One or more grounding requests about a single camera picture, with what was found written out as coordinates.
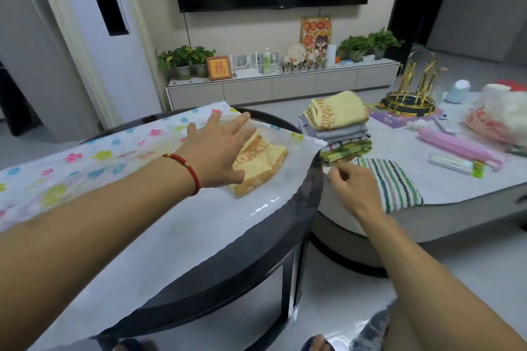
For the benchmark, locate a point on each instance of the person's right hand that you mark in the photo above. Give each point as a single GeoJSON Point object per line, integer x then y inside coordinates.
{"type": "Point", "coordinates": [358, 192]}

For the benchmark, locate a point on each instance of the person's left hand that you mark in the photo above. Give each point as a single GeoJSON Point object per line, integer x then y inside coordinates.
{"type": "Point", "coordinates": [214, 153]}

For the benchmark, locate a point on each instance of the person's right fingers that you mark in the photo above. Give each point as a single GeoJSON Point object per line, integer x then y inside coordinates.
{"type": "Point", "coordinates": [339, 174]}

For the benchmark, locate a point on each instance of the person's left thumb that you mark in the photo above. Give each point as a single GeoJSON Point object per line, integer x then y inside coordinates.
{"type": "Point", "coordinates": [234, 178]}

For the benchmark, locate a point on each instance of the person's left middle finger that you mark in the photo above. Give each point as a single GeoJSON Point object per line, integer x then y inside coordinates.
{"type": "Point", "coordinates": [238, 122]}

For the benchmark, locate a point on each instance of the person's left little finger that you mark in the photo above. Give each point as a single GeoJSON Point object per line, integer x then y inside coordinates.
{"type": "Point", "coordinates": [192, 129]}

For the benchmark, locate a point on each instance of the clear floral plastic bag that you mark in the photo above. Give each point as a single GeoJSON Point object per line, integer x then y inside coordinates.
{"type": "Point", "coordinates": [185, 239]}

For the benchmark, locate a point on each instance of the person's right forearm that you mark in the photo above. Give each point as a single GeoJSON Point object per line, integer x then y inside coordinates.
{"type": "Point", "coordinates": [432, 289]}

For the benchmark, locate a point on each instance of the person's left forearm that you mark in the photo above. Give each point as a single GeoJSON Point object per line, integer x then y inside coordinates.
{"type": "Point", "coordinates": [82, 252]}

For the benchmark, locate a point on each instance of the green patterned folded towel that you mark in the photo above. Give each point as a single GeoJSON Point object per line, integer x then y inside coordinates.
{"type": "Point", "coordinates": [346, 152]}

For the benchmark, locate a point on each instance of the orange folded towel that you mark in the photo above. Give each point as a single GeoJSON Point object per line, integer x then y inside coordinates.
{"type": "Point", "coordinates": [263, 161]}

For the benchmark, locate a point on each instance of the gray striped folded towel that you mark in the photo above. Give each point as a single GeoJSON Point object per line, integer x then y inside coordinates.
{"type": "Point", "coordinates": [350, 141]}

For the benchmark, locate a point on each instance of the white wifi router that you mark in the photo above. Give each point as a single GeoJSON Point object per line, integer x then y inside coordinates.
{"type": "Point", "coordinates": [246, 71]}

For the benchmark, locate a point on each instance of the white low TV cabinet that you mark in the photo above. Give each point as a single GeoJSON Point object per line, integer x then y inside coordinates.
{"type": "Point", "coordinates": [280, 85]}

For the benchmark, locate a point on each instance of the green white striped towel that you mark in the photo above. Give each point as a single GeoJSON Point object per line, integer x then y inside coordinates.
{"type": "Point", "coordinates": [395, 184]}

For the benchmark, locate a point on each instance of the wooden framed red picture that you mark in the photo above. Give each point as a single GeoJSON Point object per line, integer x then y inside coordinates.
{"type": "Point", "coordinates": [219, 68]}

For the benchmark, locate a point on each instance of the yellow folded towel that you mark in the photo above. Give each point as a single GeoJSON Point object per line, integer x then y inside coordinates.
{"type": "Point", "coordinates": [337, 110]}

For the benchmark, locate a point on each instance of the green plastic bottle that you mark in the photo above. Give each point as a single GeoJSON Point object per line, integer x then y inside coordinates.
{"type": "Point", "coordinates": [266, 62]}

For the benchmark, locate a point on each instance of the green potted plant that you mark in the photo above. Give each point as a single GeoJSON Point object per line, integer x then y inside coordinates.
{"type": "Point", "coordinates": [181, 60]}
{"type": "Point", "coordinates": [201, 60]}
{"type": "Point", "coordinates": [383, 40]}
{"type": "Point", "coordinates": [354, 46]}

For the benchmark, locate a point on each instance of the purple flat box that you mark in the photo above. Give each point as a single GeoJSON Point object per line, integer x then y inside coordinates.
{"type": "Point", "coordinates": [391, 119]}

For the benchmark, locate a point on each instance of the row of small figurines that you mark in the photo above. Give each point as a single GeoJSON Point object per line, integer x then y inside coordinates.
{"type": "Point", "coordinates": [302, 66]}

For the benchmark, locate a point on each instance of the decorative floral plate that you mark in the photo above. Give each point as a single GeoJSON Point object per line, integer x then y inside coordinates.
{"type": "Point", "coordinates": [295, 53]}

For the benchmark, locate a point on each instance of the round black table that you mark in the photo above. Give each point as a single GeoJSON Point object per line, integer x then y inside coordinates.
{"type": "Point", "coordinates": [247, 268]}

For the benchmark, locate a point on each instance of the gold cup rack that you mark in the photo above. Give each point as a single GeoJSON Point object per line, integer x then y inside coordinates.
{"type": "Point", "coordinates": [411, 100]}

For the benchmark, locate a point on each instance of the white green toothpaste box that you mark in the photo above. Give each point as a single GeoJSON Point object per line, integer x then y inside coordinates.
{"type": "Point", "coordinates": [453, 164]}

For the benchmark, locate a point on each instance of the white standing air conditioner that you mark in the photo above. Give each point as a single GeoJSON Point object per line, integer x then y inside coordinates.
{"type": "Point", "coordinates": [103, 58]}

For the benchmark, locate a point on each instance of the white cylinder cup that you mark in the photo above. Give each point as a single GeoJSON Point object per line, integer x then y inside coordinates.
{"type": "Point", "coordinates": [331, 56]}

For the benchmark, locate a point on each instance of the cartoon poster picture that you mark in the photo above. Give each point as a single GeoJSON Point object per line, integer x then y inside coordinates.
{"type": "Point", "coordinates": [316, 36]}

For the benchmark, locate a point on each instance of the white remote control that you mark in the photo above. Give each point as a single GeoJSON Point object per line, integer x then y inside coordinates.
{"type": "Point", "coordinates": [446, 124]}

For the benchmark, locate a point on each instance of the white oval coffee table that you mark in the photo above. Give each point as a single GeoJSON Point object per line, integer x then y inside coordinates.
{"type": "Point", "coordinates": [453, 215]}

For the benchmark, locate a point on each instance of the pink tube case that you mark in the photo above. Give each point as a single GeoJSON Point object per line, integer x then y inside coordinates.
{"type": "Point", "coordinates": [461, 147]}

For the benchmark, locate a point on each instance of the light blue white bottle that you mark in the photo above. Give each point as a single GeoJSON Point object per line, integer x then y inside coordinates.
{"type": "Point", "coordinates": [458, 91]}

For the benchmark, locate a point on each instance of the red white plastic bag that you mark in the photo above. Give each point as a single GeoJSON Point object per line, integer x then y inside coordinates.
{"type": "Point", "coordinates": [486, 126]}

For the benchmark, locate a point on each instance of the person's patterned shorts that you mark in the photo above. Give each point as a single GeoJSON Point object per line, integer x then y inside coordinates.
{"type": "Point", "coordinates": [376, 328]}

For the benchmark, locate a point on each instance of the person's right foot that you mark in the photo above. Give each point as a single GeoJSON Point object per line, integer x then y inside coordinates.
{"type": "Point", "coordinates": [318, 343]}

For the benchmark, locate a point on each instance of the person's foot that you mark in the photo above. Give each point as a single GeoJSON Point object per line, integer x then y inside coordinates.
{"type": "Point", "coordinates": [318, 343]}
{"type": "Point", "coordinates": [134, 345]}

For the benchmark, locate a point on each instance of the white fluffy bundle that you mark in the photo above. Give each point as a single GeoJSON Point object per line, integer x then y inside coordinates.
{"type": "Point", "coordinates": [508, 106]}

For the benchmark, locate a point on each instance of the person's left foot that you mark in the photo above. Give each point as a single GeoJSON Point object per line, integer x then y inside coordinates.
{"type": "Point", "coordinates": [134, 345]}

